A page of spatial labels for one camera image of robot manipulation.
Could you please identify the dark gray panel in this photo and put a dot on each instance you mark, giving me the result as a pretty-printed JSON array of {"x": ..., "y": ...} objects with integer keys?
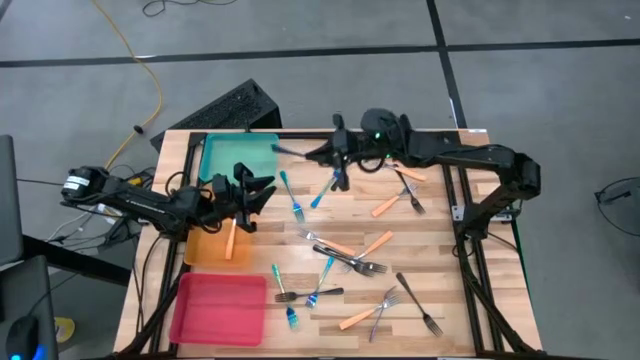
[{"x": 10, "y": 200}]

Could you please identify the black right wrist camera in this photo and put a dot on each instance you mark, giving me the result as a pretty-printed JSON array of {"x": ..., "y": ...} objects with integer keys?
[{"x": 356, "y": 144}]

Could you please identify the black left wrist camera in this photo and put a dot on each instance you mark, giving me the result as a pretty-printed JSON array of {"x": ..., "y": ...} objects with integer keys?
[{"x": 221, "y": 185}]

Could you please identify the black metal fork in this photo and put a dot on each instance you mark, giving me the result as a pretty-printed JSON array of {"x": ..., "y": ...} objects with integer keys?
[
  {"x": 367, "y": 271},
  {"x": 419, "y": 206},
  {"x": 325, "y": 292},
  {"x": 380, "y": 268},
  {"x": 414, "y": 298}
]

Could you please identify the black floor bar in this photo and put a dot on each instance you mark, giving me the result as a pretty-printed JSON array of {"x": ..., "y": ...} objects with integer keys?
[{"x": 75, "y": 260}]

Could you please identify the red plastic tray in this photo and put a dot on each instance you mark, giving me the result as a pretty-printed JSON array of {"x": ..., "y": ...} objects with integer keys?
[{"x": 220, "y": 325}]

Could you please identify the black computer mouse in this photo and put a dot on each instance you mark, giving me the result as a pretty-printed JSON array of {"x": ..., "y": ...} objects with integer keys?
[{"x": 22, "y": 340}]

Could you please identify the yellow power plug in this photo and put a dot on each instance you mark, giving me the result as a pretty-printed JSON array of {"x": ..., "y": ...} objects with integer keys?
[{"x": 133, "y": 181}]

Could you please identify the teal plastic tray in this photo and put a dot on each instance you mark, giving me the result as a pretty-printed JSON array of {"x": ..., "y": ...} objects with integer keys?
[{"x": 225, "y": 150}]

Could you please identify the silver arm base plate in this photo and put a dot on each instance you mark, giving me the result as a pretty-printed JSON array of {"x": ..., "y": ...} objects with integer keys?
[{"x": 457, "y": 213}]

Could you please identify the orange plastic tray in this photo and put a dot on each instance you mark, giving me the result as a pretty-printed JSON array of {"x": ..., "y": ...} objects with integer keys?
[{"x": 205, "y": 250}]

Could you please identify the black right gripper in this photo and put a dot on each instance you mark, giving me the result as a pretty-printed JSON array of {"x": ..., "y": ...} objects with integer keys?
[{"x": 341, "y": 150}]

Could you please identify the black perforated case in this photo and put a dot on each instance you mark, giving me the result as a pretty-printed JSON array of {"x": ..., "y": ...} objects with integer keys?
[{"x": 225, "y": 107}]

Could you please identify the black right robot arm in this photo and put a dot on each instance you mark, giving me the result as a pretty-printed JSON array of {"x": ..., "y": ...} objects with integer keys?
[{"x": 475, "y": 155}]

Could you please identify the yellow tape roll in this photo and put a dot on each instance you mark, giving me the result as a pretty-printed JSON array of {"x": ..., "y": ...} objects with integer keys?
[{"x": 65, "y": 330}]

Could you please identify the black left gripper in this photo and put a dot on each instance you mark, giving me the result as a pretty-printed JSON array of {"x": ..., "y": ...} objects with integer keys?
[{"x": 243, "y": 210}]

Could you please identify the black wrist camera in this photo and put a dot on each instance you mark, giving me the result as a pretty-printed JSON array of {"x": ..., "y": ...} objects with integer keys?
[
  {"x": 356, "y": 144},
  {"x": 221, "y": 185}
]

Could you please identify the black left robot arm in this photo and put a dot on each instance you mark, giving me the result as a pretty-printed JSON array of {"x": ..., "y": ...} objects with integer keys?
[{"x": 140, "y": 205}]

